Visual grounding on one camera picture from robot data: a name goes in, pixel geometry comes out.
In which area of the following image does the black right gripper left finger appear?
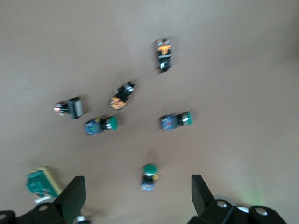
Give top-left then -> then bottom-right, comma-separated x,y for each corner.
16,176 -> 86,224

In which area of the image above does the orange black selector switch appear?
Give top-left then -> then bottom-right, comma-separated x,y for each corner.
153,37 -> 173,73
108,81 -> 136,111

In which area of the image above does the black switch red contact block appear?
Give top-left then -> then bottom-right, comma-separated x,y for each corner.
54,97 -> 85,120

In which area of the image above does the brown paper table cover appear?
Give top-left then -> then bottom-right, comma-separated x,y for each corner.
0,0 -> 299,224

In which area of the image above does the green load switch white lever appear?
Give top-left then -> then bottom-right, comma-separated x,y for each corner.
26,165 -> 63,204

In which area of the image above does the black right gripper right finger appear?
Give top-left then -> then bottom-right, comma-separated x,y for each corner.
188,174 -> 234,224

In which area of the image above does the green push button switch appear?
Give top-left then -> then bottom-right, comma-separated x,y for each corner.
140,163 -> 159,192
160,111 -> 193,131
84,115 -> 119,136

